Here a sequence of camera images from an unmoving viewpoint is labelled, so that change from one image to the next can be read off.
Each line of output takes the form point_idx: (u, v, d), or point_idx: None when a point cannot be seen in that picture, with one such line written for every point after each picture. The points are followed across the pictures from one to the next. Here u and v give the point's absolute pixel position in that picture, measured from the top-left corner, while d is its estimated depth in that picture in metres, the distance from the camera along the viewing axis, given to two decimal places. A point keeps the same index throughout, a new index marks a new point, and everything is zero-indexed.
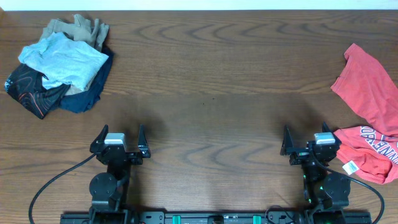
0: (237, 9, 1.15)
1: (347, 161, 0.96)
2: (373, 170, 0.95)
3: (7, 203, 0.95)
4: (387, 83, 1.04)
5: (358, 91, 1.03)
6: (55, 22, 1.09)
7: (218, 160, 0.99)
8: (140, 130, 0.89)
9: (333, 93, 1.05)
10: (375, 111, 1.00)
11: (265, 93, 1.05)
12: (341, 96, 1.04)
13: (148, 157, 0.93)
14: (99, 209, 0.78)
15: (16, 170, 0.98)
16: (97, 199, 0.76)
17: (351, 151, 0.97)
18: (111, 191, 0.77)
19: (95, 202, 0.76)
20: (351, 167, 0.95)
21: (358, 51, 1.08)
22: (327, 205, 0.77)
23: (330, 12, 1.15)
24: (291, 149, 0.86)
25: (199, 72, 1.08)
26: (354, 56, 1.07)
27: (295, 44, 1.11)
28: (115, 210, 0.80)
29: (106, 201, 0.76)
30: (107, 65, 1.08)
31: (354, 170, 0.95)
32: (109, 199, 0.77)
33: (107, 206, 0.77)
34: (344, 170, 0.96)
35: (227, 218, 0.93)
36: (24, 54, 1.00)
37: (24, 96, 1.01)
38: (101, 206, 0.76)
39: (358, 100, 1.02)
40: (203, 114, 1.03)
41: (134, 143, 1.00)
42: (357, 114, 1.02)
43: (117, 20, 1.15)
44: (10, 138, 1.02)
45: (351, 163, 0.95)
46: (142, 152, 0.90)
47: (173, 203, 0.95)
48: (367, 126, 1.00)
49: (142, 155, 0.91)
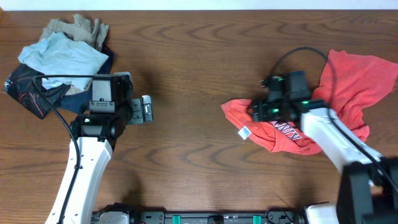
0: (238, 9, 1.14)
1: (242, 127, 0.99)
2: (265, 137, 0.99)
3: (7, 203, 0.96)
4: (374, 94, 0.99)
5: (341, 71, 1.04)
6: (55, 22, 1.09)
7: (218, 160, 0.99)
8: (150, 107, 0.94)
9: (331, 53, 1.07)
10: (342, 95, 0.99)
11: (265, 93, 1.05)
12: (333, 59, 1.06)
13: (150, 119, 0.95)
14: (97, 93, 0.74)
15: (15, 171, 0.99)
16: (98, 76, 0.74)
17: (246, 119, 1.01)
18: (115, 77, 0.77)
19: (96, 78, 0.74)
20: (245, 132, 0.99)
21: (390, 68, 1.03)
22: (288, 87, 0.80)
23: (331, 12, 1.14)
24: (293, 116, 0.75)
25: (199, 72, 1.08)
26: (382, 65, 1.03)
27: (295, 43, 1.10)
28: (111, 109, 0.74)
29: (106, 80, 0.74)
30: (108, 65, 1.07)
31: (247, 134, 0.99)
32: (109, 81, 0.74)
33: (109, 94, 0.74)
34: (240, 135, 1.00)
35: (227, 217, 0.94)
36: (24, 54, 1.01)
37: (24, 96, 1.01)
38: (98, 83, 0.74)
39: (340, 76, 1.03)
40: (203, 114, 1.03)
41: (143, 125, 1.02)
42: (325, 79, 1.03)
43: (117, 20, 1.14)
44: (9, 138, 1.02)
45: (245, 128, 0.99)
46: (145, 111, 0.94)
47: (173, 204, 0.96)
48: (324, 89, 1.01)
49: (145, 114, 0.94)
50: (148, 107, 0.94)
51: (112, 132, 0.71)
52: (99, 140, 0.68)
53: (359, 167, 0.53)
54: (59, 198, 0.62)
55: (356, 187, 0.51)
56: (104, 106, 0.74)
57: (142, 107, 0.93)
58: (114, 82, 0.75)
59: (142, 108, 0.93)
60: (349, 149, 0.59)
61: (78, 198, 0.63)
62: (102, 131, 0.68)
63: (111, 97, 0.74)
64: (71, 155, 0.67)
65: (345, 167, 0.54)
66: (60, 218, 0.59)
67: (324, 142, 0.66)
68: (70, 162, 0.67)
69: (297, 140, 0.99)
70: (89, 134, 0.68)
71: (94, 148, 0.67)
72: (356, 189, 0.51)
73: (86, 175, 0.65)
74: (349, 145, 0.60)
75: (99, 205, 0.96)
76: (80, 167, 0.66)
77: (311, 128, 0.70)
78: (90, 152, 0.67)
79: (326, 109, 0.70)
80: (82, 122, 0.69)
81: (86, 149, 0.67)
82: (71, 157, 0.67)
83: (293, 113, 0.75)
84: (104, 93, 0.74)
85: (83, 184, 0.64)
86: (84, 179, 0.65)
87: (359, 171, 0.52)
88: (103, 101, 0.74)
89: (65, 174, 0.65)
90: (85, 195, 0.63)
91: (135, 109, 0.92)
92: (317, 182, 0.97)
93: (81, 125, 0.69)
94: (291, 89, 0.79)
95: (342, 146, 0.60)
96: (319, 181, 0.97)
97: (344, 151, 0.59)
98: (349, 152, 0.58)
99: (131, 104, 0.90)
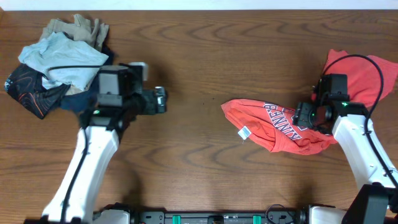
0: (237, 9, 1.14)
1: (241, 127, 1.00)
2: (265, 137, 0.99)
3: (8, 203, 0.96)
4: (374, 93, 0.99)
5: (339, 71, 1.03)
6: (55, 22, 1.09)
7: (218, 160, 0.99)
8: (163, 101, 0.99)
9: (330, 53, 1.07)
10: None
11: (265, 93, 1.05)
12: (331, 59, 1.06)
13: (161, 110, 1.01)
14: (106, 88, 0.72)
15: (15, 171, 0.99)
16: (106, 71, 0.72)
17: (245, 119, 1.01)
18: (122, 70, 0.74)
19: (104, 71, 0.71)
20: (245, 132, 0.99)
21: (390, 68, 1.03)
22: (328, 88, 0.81)
23: (331, 12, 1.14)
24: (328, 114, 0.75)
25: (199, 72, 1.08)
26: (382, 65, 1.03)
27: (295, 44, 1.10)
28: (120, 102, 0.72)
29: (113, 74, 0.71)
30: (108, 65, 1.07)
31: (247, 135, 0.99)
32: (117, 75, 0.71)
33: (116, 88, 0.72)
34: (240, 136, 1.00)
35: (227, 218, 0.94)
36: (24, 54, 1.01)
37: (24, 96, 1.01)
38: (106, 77, 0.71)
39: None
40: (203, 114, 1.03)
41: (143, 125, 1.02)
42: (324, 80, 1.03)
43: (117, 20, 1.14)
44: (9, 138, 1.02)
45: (245, 128, 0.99)
46: (158, 102, 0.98)
47: (173, 204, 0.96)
48: None
49: (158, 106, 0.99)
50: (161, 99, 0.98)
51: (119, 126, 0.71)
52: (108, 130, 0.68)
53: (377, 189, 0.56)
54: (64, 182, 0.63)
55: (372, 208, 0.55)
56: (111, 100, 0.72)
57: (155, 99, 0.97)
58: (120, 75, 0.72)
59: (155, 100, 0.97)
60: (377, 168, 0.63)
61: (83, 182, 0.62)
62: (111, 124, 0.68)
63: (119, 90, 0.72)
64: (79, 141, 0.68)
65: (364, 188, 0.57)
66: (64, 200, 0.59)
67: (352, 150, 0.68)
68: (79, 147, 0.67)
69: (297, 141, 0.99)
70: (98, 125, 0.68)
71: (101, 136, 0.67)
72: (370, 211, 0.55)
73: (92, 160, 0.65)
74: (377, 164, 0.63)
75: (99, 205, 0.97)
76: (87, 154, 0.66)
77: (341, 131, 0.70)
78: (97, 139, 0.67)
79: (363, 117, 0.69)
80: (91, 116, 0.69)
81: (94, 139, 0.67)
82: (79, 144, 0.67)
83: (328, 111, 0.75)
84: (111, 86, 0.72)
85: (89, 169, 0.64)
86: (91, 164, 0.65)
87: (381, 194, 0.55)
88: (111, 94, 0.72)
89: (71, 162, 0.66)
90: (90, 180, 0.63)
91: (148, 101, 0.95)
92: (317, 182, 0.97)
93: (91, 118, 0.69)
94: (331, 90, 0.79)
95: (369, 165, 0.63)
96: (319, 181, 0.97)
97: (370, 170, 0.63)
98: (375, 173, 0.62)
99: (146, 96, 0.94)
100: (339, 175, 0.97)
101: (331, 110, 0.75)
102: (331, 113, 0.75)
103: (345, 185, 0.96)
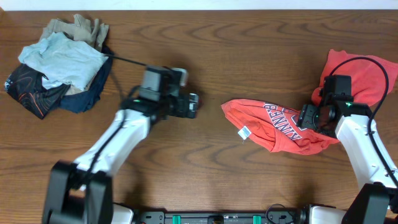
0: (238, 8, 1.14)
1: (241, 127, 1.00)
2: (265, 136, 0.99)
3: (8, 203, 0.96)
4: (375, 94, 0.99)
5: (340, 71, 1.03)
6: (55, 22, 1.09)
7: (218, 160, 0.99)
8: (193, 106, 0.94)
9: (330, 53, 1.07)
10: None
11: (265, 93, 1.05)
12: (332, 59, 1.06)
13: (191, 116, 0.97)
14: (147, 83, 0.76)
15: (15, 171, 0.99)
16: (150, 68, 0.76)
17: (245, 119, 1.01)
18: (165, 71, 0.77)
19: (149, 68, 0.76)
20: (245, 132, 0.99)
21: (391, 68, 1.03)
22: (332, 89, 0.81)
23: (331, 12, 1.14)
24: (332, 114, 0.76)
25: (200, 72, 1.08)
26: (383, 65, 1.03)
27: (295, 44, 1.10)
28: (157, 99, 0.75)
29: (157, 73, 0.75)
30: (108, 64, 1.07)
31: (247, 135, 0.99)
32: (160, 74, 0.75)
33: (157, 84, 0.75)
34: (240, 136, 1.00)
35: (227, 218, 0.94)
36: (25, 54, 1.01)
37: (24, 96, 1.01)
38: (150, 73, 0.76)
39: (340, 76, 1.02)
40: (203, 114, 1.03)
41: None
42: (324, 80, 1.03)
43: (117, 20, 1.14)
44: (9, 138, 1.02)
45: (245, 128, 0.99)
46: (189, 108, 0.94)
47: (173, 204, 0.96)
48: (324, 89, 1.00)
49: (188, 111, 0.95)
50: (193, 104, 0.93)
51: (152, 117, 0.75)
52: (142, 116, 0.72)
53: (377, 188, 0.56)
54: (99, 142, 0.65)
55: (372, 208, 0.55)
56: (149, 96, 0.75)
57: (188, 104, 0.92)
58: (163, 75, 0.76)
59: (187, 105, 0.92)
60: (379, 168, 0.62)
61: (114, 148, 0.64)
62: (146, 115, 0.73)
63: (158, 88, 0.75)
64: (117, 117, 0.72)
65: (365, 187, 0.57)
66: (95, 156, 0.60)
67: (354, 150, 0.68)
68: (115, 122, 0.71)
69: (297, 141, 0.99)
70: (135, 111, 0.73)
71: (137, 116, 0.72)
72: (369, 210, 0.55)
73: (125, 133, 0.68)
74: (379, 164, 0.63)
75: None
76: (123, 127, 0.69)
77: (345, 131, 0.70)
78: (134, 118, 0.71)
79: (367, 119, 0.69)
80: (131, 101, 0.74)
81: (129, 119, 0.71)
82: (117, 119, 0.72)
83: (332, 111, 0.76)
84: (152, 82, 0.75)
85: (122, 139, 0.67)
86: (123, 135, 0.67)
87: (381, 194, 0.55)
88: (150, 89, 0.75)
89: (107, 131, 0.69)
90: (120, 149, 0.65)
91: (181, 104, 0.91)
92: (317, 181, 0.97)
93: (131, 104, 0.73)
94: (335, 91, 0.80)
95: (370, 165, 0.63)
96: (319, 181, 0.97)
97: (372, 170, 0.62)
98: (377, 172, 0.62)
99: (181, 99, 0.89)
100: (339, 175, 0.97)
101: (335, 109, 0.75)
102: (334, 113, 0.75)
103: (345, 185, 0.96)
